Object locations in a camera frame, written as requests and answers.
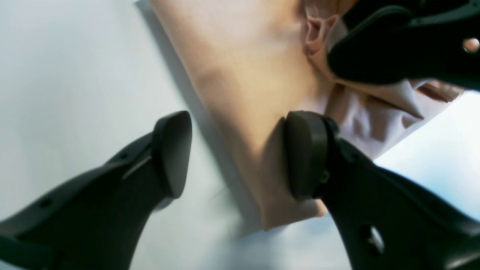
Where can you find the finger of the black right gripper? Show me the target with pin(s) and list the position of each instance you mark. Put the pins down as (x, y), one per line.
(391, 40)

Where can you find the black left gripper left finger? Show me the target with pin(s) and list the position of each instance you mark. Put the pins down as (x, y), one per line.
(94, 221)

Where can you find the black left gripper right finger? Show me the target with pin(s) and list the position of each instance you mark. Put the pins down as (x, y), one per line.
(386, 221)

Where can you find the peach pink T-shirt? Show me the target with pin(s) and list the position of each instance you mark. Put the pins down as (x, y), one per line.
(253, 61)

